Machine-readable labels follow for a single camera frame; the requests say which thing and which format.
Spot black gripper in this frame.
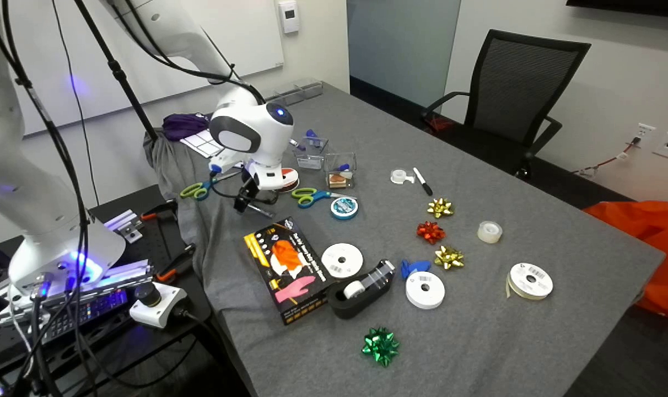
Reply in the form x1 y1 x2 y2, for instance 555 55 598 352
232 173 267 219

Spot clear plastic organizer tray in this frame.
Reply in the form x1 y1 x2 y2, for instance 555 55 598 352
267 79 328 105

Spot white marker black cap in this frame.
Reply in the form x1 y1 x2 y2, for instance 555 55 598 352
409 166 436 198

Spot large green blue scissors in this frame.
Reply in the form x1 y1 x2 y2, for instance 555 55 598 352
177 170 242 202

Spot small green scissors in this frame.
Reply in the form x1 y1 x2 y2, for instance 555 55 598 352
289 186 334 209

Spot black sticky notes box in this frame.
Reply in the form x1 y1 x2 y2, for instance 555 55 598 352
240 216 334 328

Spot large clear plastic container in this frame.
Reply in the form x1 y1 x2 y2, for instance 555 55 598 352
291 130 328 171

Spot teal ribbon spool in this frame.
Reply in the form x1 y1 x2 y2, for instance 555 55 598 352
326 193 362 222

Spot small clear plastic container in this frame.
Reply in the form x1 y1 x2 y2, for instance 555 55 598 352
321 151 360 191

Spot purple cloth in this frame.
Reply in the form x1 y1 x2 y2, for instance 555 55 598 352
159 109 214 143

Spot white ribbon spool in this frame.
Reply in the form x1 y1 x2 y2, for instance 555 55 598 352
404 268 447 311
503 261 558 304
320 240 366 283

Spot white box with black button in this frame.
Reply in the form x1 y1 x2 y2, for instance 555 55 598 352
128 280 189 330

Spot black tape dispenser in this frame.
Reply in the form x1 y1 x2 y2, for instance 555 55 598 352
326 257 396 322

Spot clear tape roll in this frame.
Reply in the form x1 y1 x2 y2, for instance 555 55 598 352
388 168 417 187

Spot blue gift bow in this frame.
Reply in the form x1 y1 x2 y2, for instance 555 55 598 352
396 257 431 283

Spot robot mounting stand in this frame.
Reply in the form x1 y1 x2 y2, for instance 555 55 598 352
0 183 224 397

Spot red gift bow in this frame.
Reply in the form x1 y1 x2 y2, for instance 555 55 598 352
415 219 447 247

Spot green gift bow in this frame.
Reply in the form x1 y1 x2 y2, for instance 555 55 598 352
360 325 400 368

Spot gold gift bow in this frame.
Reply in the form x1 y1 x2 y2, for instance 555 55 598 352
431 243 467 273
425 197 457 220

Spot white tape roll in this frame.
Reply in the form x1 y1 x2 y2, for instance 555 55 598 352
473 219 504 247

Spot gray tablecloth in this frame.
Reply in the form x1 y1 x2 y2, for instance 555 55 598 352
143 79 668 397

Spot black mesh office chair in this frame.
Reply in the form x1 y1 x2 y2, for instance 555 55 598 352
418 29 593 178

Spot orange bag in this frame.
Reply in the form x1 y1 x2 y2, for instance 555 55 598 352
582 197 668 325

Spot orange handled clamp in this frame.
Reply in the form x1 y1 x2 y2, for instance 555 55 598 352
139 204 181 224
155 251 195 285

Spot silver metal bracket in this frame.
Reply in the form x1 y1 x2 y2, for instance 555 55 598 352
101 208 146 244

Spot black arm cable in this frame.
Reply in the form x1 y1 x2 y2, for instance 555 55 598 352
98 0 269 105

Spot black cable bundle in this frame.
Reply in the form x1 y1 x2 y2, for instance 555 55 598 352
0 0 98 397

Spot white wall thermostat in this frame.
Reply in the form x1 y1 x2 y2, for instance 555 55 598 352
275 0 302 37

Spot wall power cable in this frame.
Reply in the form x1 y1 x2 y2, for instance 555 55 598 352
574 140 639 178

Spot black wall television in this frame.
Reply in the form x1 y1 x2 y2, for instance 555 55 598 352
565 0 668 20

